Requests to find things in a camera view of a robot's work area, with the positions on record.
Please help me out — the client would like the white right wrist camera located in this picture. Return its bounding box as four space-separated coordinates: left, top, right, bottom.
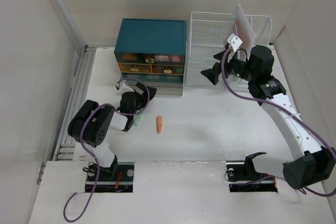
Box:
227 34 243 52

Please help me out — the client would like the white wire file rack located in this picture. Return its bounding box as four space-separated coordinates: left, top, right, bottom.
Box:
184 12 272 92

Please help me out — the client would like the pink lid marker tube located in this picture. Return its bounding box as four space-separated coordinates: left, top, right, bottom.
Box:
155 55 182 62

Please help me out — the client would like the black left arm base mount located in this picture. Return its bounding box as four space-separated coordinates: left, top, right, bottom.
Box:
82 163 135 193

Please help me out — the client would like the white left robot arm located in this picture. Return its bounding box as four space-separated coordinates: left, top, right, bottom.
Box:
68 79 157 180

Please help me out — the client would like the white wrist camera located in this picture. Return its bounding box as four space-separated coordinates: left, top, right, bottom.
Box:
227 34 243 52
115 79 134 94

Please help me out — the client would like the aluminium rail frame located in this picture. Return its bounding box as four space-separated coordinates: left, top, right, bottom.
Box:
46 45 96 161

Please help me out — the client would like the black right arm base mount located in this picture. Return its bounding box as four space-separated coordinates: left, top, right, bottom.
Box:
224 152 278 193

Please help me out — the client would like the teal drawer organizer box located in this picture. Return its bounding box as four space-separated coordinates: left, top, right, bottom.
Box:
114 18 187 80

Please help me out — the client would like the green translucent plastic case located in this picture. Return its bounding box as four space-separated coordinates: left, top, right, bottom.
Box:
133 113 143 126

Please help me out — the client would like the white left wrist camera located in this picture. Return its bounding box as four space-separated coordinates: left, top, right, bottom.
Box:
115 79 134 94

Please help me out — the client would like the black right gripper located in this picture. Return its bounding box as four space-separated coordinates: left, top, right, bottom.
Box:
200 49 257 85

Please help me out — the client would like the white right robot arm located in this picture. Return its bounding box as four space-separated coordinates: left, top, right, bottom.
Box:
201 45 335 191

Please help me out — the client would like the orange plastic case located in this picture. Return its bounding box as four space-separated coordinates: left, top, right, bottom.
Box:
156 116 163 134

